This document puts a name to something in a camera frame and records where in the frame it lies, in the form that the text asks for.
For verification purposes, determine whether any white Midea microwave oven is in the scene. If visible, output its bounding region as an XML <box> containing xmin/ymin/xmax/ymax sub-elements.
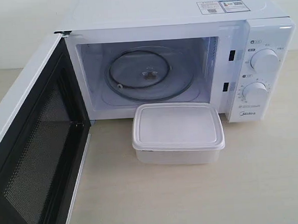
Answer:
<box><xmin>56</xmin><ymin>0</ymin><xmax>295</xmax><ymax>122</ymax></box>

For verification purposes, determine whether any upper white power knob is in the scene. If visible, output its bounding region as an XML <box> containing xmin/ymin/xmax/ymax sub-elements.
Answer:
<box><xmin>250</xmin><ymin>49</ymin><xmax>280</xmax><ymax>72</ymax></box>

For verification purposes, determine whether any white microwave door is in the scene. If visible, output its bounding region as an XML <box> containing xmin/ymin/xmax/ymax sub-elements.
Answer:
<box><xmin>0</xmin><ymin>32</ymin><xmax>91</xmax><ymax>224</ymax></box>

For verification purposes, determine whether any lower white timer knob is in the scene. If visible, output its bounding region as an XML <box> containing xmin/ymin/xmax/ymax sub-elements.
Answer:
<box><xmin>243</xmin><ymin>82</ymin><xmax>268</xmax><ymax>104</ymax></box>

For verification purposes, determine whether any white lidded plastic container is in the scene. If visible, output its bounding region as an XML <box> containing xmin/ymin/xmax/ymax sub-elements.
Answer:
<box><xmin>132</xmin><ymin>102</ymin><xmax>225</xmax><ymax>165</ymax></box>

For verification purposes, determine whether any glass turntable plate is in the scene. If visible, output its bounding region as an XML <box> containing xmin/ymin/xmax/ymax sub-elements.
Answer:
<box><xmin>105</xmin><ymin>45</ymin><xmax>196</xmax><ymax>102</ymax></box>

